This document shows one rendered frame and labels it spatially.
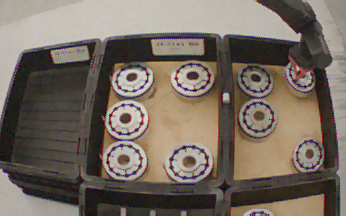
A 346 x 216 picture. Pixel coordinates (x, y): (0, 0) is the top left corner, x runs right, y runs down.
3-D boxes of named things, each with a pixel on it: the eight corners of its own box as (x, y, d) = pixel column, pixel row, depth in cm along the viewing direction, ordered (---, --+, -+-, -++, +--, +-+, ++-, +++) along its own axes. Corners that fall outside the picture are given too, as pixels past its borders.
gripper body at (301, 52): (323, 57, 92) (327, 39, 85) (304, 72, 89) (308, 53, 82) (308, 41, 95) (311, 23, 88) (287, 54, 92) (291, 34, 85)
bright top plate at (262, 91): (234, 64, 105) (234, 63, 104) (269, 64, 104) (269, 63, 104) (239, 98, 100) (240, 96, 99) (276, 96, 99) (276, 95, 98)
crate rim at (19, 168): (22, 54, 109) (20, 50, 107) (104, 42, 106) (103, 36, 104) (-5, 167, 87) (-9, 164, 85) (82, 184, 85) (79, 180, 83)
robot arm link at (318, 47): (304, -3, 76) (280, 11, 81) (320, 32, 70) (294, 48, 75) (326, 24, 83) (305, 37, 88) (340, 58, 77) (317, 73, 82)
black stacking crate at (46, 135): (30, 72, 117) (21, 51, 107) (108, 64, 114) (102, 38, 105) (8, 181, 95) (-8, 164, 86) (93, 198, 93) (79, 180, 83)
